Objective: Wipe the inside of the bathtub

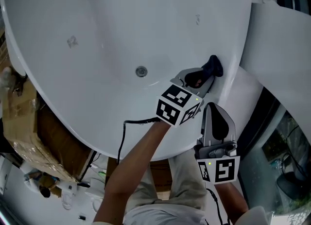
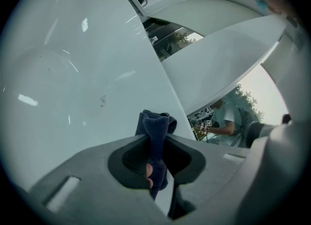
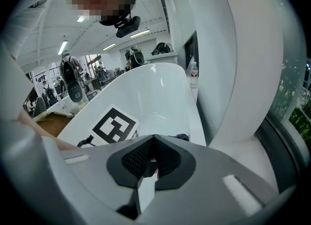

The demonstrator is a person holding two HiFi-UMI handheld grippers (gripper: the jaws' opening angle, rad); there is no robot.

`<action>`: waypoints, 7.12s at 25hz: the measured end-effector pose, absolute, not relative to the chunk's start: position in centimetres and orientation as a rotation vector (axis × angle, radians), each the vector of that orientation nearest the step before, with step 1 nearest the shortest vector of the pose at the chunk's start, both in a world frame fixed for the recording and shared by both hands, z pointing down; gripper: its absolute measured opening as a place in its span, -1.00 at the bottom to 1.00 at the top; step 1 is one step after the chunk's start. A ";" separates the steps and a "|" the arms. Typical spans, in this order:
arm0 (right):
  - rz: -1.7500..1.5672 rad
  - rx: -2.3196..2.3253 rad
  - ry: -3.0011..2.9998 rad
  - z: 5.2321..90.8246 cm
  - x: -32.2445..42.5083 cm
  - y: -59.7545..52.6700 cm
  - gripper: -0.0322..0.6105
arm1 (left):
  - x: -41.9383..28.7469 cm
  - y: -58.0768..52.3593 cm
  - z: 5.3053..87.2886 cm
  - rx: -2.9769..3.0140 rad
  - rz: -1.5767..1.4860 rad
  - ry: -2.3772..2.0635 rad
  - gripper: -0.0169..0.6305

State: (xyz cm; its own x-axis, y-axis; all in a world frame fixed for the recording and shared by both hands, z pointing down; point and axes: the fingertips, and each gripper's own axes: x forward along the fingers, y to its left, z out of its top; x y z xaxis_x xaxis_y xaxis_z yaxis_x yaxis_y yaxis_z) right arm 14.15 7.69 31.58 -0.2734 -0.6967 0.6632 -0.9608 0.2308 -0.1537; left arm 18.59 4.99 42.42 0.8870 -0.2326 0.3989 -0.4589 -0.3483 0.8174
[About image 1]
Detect small printed cardboard box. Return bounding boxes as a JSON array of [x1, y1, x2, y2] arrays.
[[148, 160, 173, 193]]

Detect person's beige trousers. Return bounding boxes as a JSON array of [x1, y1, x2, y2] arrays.
[[125, 150, 207, 211]]

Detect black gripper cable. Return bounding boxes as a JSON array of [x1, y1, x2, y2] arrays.
[[206, 187, 231, 225], [117, 118, 161, 165]]

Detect person's left forearm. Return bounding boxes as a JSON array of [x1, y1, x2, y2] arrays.
[[93, 119, 172, 225]]

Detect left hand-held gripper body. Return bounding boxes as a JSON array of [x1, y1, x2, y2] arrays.
[[155, 80, 204, 128]]

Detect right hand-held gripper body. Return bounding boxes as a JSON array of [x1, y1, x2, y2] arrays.
[[193, 140, 242, 185]]

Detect large cardboard box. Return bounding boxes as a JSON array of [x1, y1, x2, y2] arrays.
[[0, 31, 97, 184]]

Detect person's white shirt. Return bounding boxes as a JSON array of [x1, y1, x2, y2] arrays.
[[93, 204, 274, 225]]

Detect round metal bathtub drain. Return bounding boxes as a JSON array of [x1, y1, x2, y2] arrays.
[[135, 65, 149, 78]]

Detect white fluffy cloth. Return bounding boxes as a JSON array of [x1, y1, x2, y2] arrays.
[[0, 67, 14, 92]]

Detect dark blue cloth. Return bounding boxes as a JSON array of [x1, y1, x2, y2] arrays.
[[201, 54, 224, 79]]

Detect person's right forearm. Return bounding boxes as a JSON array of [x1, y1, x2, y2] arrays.
[[213, 181, 250, 225]]

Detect white bathtub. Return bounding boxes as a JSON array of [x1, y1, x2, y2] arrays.
[[0, 0, 254, 161]]

